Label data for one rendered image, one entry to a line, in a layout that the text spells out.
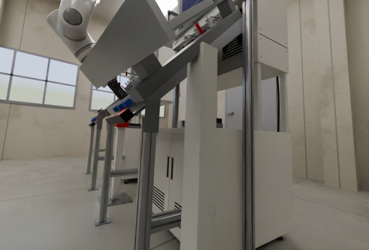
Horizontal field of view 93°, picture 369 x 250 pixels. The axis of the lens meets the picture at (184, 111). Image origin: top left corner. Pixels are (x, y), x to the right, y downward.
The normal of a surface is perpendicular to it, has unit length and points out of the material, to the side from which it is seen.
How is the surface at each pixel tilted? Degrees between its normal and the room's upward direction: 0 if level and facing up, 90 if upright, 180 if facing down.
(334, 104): 90
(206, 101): 90
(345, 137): 90
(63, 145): 90
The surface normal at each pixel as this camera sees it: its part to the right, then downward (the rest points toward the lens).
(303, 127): -0.76, -0.11
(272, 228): 0.53, -0.08
